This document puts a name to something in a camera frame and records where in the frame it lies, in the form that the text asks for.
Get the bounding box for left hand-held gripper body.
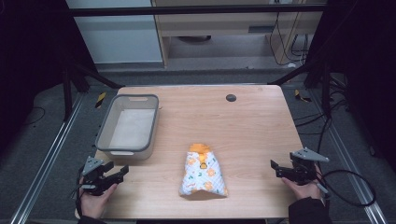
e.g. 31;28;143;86
79;156;109;197

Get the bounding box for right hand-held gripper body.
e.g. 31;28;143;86
289;147;331;187

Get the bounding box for person's right hand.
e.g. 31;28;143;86
281;164;323;201

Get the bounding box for person's left hand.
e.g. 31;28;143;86
78;176;119;220

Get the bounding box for white plastic basket grey rim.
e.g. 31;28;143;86
94;93;161;161

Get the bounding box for yellow black striped tape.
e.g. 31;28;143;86
94;91;107;109
293;89;313;104

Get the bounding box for white orange floral cloth garment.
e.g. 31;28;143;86
178;142;230;199

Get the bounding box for dark curtain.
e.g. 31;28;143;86
306;0;396;175
0;0;96;157

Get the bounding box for white cabinet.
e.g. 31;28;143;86
64;0;164;65

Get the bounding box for light wooden desk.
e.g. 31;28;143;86
150;0;329;69

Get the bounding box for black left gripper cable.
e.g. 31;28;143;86
70;166;86;218

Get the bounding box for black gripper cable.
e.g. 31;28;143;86
316;169;377;208
70;166;86;218

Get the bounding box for aluminium floor rail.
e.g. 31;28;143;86
9;92;86;224
309;88;390;224

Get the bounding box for black floor cables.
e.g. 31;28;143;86
292;74;351;155

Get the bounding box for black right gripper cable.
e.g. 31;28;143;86
316;169;377;208

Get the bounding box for black metal frame stand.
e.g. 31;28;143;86
268;57;333;119
61;60;126;123

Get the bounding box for thin black floor cable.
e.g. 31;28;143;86
21;105;47;127

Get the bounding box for black hanging desk cables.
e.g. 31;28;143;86
268;11;310;67

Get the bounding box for black horizontal frame bar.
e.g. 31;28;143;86
65;3;329;18

